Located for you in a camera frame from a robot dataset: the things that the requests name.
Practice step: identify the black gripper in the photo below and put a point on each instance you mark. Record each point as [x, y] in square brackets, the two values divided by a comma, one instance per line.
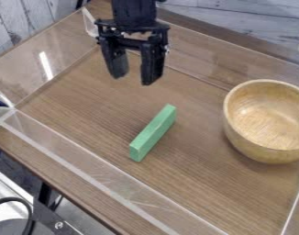
[149, 38]

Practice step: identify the green rectangular block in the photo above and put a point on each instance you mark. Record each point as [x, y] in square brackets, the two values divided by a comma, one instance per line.
[151, 134]

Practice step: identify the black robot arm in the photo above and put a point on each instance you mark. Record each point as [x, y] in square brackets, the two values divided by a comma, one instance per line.
[135, 12]

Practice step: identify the brown wooden bowl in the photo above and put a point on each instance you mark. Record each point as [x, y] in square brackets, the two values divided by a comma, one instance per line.
[261, 120]

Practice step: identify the black table leg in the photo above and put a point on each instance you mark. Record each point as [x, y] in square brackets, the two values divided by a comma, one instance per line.
[45, 194]

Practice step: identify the clear acrylic corner bracket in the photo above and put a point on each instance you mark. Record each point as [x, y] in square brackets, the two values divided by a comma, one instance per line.
[91, 27]

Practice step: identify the clear acrylic tray wall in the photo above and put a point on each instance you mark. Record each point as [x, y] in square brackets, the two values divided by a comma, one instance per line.
[73, 118]

